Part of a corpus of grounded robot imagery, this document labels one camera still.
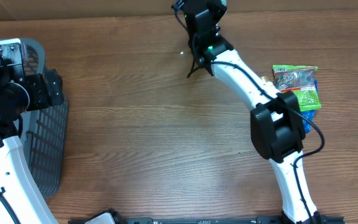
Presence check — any white tube gold cap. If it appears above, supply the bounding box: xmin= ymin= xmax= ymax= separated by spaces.
xmin=261 ymin=76 xmax=274 ymax=86

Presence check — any green red snack bag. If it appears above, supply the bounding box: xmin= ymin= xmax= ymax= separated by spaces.
xmin=272 ymin=65 xmax=322 ymax=112

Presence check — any blue snack packet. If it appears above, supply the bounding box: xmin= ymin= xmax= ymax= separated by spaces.
xmin=301 ymin=80 xmax=318 ymax=134

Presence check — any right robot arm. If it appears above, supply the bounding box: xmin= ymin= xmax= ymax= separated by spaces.
xmin=172 ymin=0 xmax=323 ymax=223

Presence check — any grey plastic mesh basket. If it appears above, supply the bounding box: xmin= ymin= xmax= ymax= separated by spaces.
xmin=0 ymin=38 xmax=70 ymax=214

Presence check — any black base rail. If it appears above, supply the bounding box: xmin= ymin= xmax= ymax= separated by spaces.
xmin=68 ymin=207 xmax=345 ymax=224

